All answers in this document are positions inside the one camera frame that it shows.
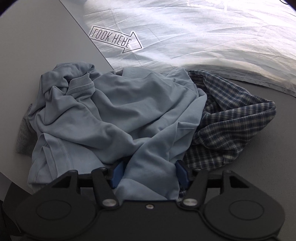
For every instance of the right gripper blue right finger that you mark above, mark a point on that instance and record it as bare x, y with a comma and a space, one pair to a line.
183, 173

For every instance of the blue plaid shirt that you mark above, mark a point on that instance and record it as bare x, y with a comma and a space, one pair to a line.
232, 116

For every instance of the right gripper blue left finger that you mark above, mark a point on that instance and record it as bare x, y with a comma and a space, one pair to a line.
117, 172

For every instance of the light blue t-shirt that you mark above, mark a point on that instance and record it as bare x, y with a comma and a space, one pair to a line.
85, 120

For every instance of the white board panel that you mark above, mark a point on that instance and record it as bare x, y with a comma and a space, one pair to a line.
35, 37

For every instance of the grey sweatshirt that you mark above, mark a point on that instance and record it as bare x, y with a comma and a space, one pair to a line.
27, 137

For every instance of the white printed plastic curtain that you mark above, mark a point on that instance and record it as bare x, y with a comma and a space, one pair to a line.
250, 41

